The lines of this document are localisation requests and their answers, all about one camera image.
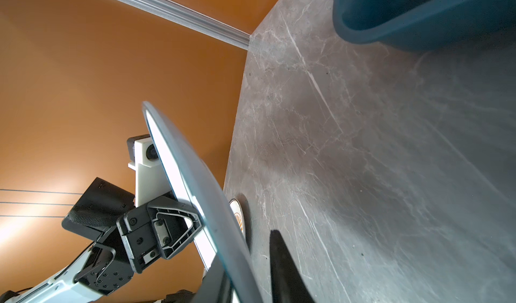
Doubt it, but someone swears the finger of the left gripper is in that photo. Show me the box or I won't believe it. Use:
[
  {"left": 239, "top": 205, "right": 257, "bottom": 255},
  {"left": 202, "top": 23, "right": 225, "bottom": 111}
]
[{"left": 146, "top": 196, "right": 203, "bottom": 259}]

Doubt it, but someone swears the left aluminium corner post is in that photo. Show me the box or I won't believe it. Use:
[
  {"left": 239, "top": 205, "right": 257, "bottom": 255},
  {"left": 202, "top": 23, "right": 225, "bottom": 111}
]
[{"left": 116, "top": 0, "right": 250, "bottom": 51}]

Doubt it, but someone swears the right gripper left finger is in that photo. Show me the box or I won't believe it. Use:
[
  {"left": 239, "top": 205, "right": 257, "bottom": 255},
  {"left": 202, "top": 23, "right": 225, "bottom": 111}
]
[{"left": 190, "top": 256, "right": 233, "bottom": 303}]

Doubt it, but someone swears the orange sunburst plate front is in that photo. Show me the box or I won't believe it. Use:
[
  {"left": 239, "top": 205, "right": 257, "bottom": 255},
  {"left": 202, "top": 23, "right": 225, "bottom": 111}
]
[{"left": 229, "top": 198, "right": 247, "bottom": 239}]

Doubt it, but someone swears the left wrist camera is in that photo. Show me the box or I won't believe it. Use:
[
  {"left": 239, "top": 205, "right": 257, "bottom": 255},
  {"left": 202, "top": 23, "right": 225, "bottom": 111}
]
[{"left": 126, "top": 135, "right": 171, "bottom": 207}]

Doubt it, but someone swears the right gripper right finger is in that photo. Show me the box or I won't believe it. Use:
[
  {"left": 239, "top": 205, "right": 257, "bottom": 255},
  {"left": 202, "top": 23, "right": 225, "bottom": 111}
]
[{"left": 270, "top": 230, "right": 314, "bottom": 303}]

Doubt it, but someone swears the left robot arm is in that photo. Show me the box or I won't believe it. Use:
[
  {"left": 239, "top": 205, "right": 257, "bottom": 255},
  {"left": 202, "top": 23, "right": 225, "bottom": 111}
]
[{"left": 1, "top": 178, "right": 203, "bottom": 302}]

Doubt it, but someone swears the teal plastic bin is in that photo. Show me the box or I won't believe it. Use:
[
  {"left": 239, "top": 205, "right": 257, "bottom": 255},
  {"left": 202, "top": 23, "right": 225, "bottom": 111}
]
[{"left": 333, "top": 0, "right": 515, "bottom": 51}]

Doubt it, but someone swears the white plate black emblem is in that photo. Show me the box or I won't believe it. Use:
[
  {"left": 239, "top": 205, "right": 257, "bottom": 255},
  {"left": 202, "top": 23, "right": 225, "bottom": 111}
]
[{"left": 142, "top": 102, "right": 263, "bottom": 302}]

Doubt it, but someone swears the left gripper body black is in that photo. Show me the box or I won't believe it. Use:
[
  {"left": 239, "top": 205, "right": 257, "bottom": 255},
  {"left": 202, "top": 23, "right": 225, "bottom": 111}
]
[{"left": 61, "top": 177, "right": 178, "bottom": 296}]

